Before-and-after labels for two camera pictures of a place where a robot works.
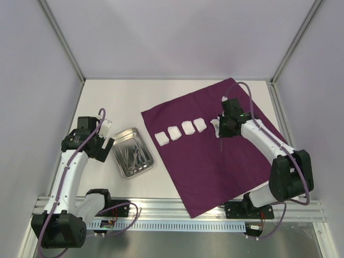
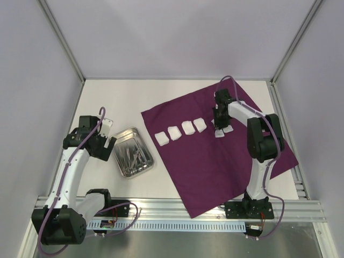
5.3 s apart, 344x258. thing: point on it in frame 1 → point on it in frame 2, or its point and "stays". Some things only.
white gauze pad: (200, 124) stays
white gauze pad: (174, 133) stays
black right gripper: (223, 128) → (221, 117)
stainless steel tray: (131, 152) stays
